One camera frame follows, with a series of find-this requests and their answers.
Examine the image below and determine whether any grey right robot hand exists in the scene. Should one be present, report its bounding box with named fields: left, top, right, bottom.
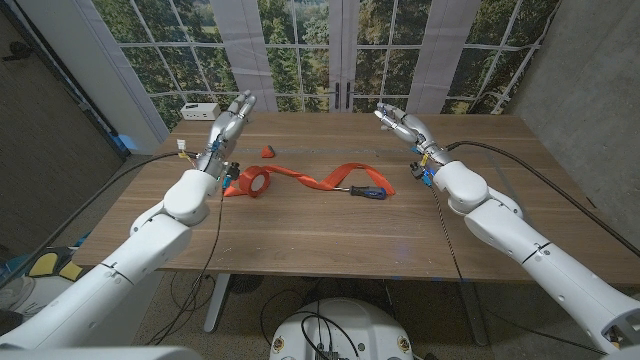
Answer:
left=374, top=102, right=455, bottom=167

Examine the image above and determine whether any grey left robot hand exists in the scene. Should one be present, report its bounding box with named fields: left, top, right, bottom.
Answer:
left=195, top=89, right=258, bottom=180

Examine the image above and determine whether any orange ribbon roll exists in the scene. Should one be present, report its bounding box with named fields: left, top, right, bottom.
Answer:
left=222, top=162, right=397, bottom=199

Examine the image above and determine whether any blue black handled screwdriver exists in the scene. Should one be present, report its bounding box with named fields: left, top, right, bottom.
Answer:
left=333, top=185, right=389, bottom=201

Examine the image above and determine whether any printed window backdrop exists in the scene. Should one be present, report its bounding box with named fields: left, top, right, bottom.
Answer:
left=92, top=0, right=561, bottom=132

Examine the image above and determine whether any white table leg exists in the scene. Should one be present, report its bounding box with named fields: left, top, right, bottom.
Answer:
left=203, top=273, right=233, bottom=334

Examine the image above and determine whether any dark grey door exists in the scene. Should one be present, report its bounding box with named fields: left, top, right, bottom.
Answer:
left=0, top=9, right=126, bottom=261

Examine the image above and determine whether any grey table leg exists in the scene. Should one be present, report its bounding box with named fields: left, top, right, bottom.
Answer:
left=457, top=279, right=490, bottom=347

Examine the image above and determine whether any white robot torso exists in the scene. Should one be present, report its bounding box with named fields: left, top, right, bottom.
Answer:
left=269, top=298, right=415, bottom=360

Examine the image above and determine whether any yellow teal foam mat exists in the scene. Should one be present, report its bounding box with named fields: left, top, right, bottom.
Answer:
left=0, top=231, right=94, bottom=284

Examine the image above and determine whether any grey sneaker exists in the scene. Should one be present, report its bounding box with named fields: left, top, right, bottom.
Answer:
left=0, top=275, right=35, bottom=312

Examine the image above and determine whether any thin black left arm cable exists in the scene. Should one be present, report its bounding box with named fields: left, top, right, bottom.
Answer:
left=147, top=185, right=226, bottom=347

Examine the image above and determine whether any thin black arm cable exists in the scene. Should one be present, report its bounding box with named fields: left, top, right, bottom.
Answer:
left=147, top=185, right=226, bottom=347
left=429, top=184, right=609, bottom=355

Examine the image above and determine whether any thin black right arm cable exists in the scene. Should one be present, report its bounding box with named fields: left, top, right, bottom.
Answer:
left=429, top=184, right=609, bottom=355

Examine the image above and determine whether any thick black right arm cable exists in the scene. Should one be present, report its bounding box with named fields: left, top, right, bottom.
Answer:
left=444, top=140, right=640, bottom=259

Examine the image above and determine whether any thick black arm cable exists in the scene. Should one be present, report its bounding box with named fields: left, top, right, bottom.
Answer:
left=0, top=150, right=200, bottom=287
left=444, top=140, right=640, bottom=259

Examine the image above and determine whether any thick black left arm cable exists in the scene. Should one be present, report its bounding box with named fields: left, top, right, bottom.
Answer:
left=0, top=150, right=200, bottom=287

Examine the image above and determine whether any black floor cable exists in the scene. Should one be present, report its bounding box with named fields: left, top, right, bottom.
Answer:
left=144, top=272, right=324, bottom=359

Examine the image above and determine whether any black torso cable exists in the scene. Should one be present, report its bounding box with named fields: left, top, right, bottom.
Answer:
left=297, top=299, right=362, bottom=360

